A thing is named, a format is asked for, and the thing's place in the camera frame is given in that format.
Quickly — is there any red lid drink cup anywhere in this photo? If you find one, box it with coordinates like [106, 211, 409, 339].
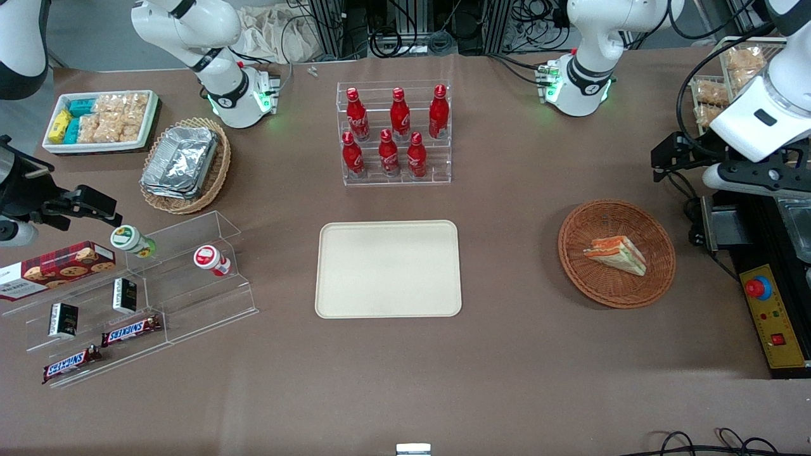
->
[193, 244, 233, 277]

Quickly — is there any beige plastic tray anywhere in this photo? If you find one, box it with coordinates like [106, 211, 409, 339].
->
[314, 220, 463, 319]

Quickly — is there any white wire rack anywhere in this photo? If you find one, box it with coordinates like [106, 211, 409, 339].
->
[687, 36, 788, 137]

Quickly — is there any oval light wicker basket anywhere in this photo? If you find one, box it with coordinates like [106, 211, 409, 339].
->
[139, 117, 233, 215]

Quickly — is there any red emergency stop button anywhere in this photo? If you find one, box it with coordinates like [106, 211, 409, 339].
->
[744, 275, 774, 301]

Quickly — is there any clear acrylic stepped shelf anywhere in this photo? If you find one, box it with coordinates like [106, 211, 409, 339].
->
[0, 210, 259, 389]

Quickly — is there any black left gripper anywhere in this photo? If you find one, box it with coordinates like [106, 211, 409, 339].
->
[651, 132, 811, 198]

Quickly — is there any red cola bottle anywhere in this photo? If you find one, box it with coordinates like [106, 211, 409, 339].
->
[389, 87, 412, 142]
[342, 130, 366, 179]
[345, 87, 371, 143]
[406, 130, 428, 179]
[428, 84, 450, 141]
[378, 128, 402, 178]

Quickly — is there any Snickers chocolate bar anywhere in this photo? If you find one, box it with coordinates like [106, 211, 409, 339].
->
[101, 315, 163, 348]
[42, 345, 103, 385]

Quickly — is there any yellow control panel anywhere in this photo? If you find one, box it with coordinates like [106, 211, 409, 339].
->
[739, 263, 811, 370]

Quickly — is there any round brown wicker basket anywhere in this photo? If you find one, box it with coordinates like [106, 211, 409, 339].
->
[558, 199, 677, 310]

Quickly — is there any triangular sandwich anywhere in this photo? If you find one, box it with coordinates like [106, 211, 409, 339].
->
[583, 235, 648, 277]

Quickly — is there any fried snack bag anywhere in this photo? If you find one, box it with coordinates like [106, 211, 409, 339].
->
[693, 80, 731, 106]
[729, 67, 769, 93]
[725, 47, 766, 72]
[694, 104, 727, 129]

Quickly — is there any white rectangular snack tray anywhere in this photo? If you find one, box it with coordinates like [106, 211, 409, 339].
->
[42, 89, 160, 155]

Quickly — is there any small black white box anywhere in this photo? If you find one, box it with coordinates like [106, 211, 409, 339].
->
[48, 302, 80, 338]
[112, 277, 138, 315]

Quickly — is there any black floor cable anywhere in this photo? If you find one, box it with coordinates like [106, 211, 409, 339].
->
[634, 428, 811, 456]

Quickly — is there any green lid drink cup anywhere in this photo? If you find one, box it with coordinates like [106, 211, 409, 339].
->
[110, 224, 156, 259]

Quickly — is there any clear rice cracker bag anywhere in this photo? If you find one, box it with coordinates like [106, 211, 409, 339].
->
[119, 111, 145, 143]
[95, 93, 150, 118]
[95, 115, 122, 144]
[76, 114, 102, 144]

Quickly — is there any black appliance power cable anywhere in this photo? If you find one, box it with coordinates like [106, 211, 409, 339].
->
[665, 171, 718, 249]

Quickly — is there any black base cable bundle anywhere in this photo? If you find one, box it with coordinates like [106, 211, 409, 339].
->
[487, 52, 553, 87]

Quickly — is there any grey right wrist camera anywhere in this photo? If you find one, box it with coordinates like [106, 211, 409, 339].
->
[0, 217, 40, 248]

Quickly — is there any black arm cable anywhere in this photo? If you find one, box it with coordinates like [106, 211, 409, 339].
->
[673, 0, 777, 159]

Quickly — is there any white crumpled cloth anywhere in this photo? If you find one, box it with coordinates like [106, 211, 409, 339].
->
[236, 5, 321, 65]

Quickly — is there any clear acrylic bottle rack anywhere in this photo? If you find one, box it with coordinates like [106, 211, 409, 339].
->
[335, 80, 453, 187]

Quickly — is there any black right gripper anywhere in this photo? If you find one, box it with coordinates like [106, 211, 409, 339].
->
[0, 136, 123, 231]

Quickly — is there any black table appliance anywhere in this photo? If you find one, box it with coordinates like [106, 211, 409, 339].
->
[699, 187, 811, 381]

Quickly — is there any yellow snack pack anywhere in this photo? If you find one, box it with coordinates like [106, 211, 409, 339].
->
[48, 108, 73, 144]

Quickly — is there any aluminium foil tray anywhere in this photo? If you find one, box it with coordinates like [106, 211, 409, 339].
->
[140, 181, 205, 201]
[142, 125, 220, 192]

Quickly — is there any red tartan cookie box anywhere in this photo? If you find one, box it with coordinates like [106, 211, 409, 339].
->
[0, 241, 117, 302]

